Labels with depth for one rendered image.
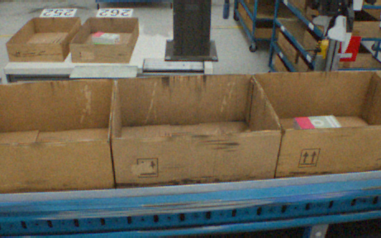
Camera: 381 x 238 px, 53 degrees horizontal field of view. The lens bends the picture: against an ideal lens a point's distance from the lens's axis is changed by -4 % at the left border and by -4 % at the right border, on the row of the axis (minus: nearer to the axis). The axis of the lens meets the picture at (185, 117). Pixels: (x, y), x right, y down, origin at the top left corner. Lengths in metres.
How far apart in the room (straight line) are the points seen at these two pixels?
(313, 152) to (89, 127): 0.65
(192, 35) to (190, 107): 0.78
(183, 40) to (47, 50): 0.65
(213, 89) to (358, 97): 0.47
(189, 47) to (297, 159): 1.08
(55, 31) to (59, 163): 1.51
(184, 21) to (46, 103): 0.91
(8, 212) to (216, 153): 0.50
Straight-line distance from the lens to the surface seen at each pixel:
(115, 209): 0.93
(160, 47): 2.09
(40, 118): 1.23
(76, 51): 1.95
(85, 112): 1.20
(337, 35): 1.06
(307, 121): 1.23
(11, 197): 1.00
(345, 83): 1.30
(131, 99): 1.17
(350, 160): 1.08
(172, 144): 0.90
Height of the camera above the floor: 1.57
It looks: 33 degrees down
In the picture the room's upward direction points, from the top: 1 degrees clockwise
